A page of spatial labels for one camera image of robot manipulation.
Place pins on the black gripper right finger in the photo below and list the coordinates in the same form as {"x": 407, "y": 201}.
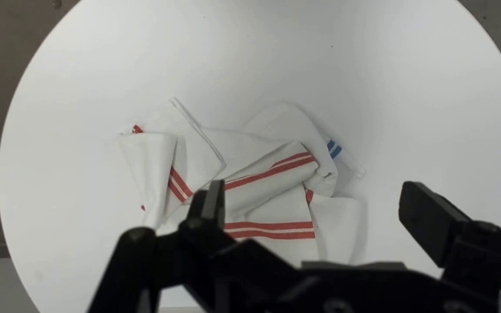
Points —
{"x": 470, "y": 254}

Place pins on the white towel blue stripes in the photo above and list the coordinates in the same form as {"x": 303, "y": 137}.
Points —
{"x": 303, "y": 127}

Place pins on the white towel red stripes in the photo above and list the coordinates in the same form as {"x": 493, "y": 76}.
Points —
{"x": 261, "y": 191}

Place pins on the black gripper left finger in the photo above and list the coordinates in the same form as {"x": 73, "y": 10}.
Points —
{"x": 164, "y": 266}

